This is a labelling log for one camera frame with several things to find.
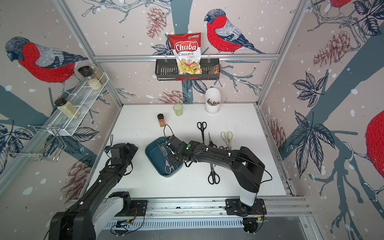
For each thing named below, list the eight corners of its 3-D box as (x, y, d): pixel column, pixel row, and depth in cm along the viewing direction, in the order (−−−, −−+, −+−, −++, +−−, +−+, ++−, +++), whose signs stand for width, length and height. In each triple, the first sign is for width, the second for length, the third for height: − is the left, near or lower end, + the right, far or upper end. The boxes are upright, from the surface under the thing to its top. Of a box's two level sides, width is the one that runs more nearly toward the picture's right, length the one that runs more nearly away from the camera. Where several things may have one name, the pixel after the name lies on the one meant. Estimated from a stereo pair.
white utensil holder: (205, 115, 117) (206, 99, 104) (204, 102, 126) (205, 87, 113) (218, 115, 117) (221, 99, 104) (217, 102, 126) (219, 87, 113)
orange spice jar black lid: (159, 127, 109) (156, 118, 101) (160, 123, 112) (157, 113, 103) (165, 127, 109) (162, 118, 101) (165, 123, 112) (163, 113, 103)
